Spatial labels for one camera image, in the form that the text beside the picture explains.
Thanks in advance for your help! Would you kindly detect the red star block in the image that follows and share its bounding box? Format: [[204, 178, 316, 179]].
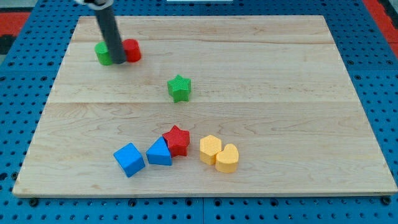
[[162, 125, 190, 157]]

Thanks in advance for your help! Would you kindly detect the green cylinder block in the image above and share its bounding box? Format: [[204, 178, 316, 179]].
[[94, 42, 113, 66]]

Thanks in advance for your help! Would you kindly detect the light wooden board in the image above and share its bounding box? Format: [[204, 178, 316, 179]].
[[12, 16, 397, 198]]

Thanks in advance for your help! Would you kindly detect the blue triangle block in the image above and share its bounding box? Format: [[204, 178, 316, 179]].
[[146, 137, 172, 166]]

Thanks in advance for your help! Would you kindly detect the green star block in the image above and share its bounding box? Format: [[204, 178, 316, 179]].
[[167, 75, 192, 103]]

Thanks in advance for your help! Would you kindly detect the blue cube block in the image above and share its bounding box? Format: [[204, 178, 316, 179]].
[[113, 142, 146, 178]]

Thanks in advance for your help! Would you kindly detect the yellow heart block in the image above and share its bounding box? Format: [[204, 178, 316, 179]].
[[215, 144, 239, 173]]

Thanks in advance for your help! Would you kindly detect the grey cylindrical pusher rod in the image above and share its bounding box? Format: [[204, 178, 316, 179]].
[[95, 3, 126, 64]]

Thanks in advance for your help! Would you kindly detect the red cylinder block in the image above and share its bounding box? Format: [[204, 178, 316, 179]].
[[122, 39, 141, 62]]

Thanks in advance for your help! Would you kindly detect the yellow hexagon block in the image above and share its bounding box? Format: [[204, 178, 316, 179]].
[[200, 135, 222, 165]]

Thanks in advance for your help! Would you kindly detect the white rod mount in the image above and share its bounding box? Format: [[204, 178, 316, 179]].
[[75, 0, 114, 10]]

